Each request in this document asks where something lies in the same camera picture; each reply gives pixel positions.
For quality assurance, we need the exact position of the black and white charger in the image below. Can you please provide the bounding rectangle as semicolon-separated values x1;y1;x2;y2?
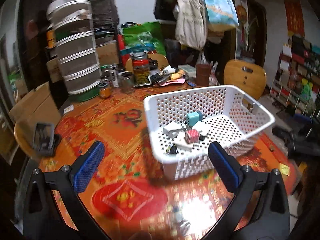
193;121;211;138

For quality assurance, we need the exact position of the white charger with prongs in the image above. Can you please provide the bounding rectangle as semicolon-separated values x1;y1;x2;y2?
173;132;194;152

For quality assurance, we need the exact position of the black toy car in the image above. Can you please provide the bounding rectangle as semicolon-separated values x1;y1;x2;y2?
166;144;178;155

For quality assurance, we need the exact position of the light blue charger plug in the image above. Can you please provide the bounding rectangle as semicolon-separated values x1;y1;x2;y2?
185;111;203;127

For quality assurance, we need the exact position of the white perforated plastic basket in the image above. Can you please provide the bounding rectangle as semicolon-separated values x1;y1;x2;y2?
143;85;275;180

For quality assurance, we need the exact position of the white square charger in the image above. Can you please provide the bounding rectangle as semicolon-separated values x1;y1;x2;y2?
163;121;187;139

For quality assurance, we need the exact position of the pink cube charger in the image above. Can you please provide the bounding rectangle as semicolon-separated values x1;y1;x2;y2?
184;129;200;144

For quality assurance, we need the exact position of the shelf with boxes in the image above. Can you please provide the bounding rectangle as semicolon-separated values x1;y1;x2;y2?
269;34;319;117

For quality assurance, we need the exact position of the black phone stand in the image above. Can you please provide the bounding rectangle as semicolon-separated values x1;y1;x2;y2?
32;122;62;157

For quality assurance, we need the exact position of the red patterned tablecloth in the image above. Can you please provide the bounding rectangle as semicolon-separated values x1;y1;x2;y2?
40;85;297;239

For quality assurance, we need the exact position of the wooden chair right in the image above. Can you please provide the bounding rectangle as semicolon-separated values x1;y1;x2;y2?
223;60;267;100

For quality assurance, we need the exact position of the cardboard box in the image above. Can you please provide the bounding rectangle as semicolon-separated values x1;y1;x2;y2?
9;82;61;130

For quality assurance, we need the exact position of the brown mug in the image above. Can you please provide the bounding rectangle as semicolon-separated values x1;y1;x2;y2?
195;64;211;86

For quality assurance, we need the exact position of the small orange jar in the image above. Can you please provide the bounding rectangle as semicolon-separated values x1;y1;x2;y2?
99;82;112;99

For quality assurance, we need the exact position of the empty glass jar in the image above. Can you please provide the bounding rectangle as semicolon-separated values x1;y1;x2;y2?
120;72;134;94

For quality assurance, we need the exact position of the blue white hanging bag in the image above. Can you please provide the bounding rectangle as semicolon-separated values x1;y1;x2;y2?
203;0;239;32

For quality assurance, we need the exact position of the beige tote bag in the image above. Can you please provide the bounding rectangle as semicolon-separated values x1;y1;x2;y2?
175;0;207;51

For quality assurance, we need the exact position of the wooden chair behind table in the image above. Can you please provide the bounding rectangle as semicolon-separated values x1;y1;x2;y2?
125;53;169;72

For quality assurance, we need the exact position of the large pickle jar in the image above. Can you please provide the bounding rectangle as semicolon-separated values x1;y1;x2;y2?
131;52;150;85

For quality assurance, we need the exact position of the green shopping bag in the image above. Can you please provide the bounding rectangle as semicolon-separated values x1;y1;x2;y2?
123;22;166;56

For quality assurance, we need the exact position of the white drawer tower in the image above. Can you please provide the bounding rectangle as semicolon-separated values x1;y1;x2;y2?
47;0;101;95

